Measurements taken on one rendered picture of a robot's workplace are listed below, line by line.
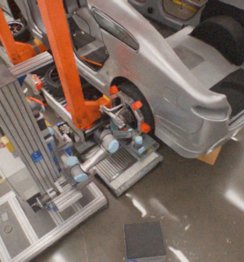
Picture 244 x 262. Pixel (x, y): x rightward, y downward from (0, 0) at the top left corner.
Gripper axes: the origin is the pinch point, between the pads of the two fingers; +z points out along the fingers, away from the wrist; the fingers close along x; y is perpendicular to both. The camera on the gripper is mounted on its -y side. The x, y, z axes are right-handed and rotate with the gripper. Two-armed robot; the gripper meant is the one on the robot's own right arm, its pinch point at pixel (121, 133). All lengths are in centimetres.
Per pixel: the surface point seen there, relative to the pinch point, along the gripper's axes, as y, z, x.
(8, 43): 9, 253, 14
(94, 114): -18, 60, -5
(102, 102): -15, 68, -25
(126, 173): -75, -9, 2
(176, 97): 66, -47, -30
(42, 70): -43, 225, -15
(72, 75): 56, 60, 13
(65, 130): -26, 69, 36
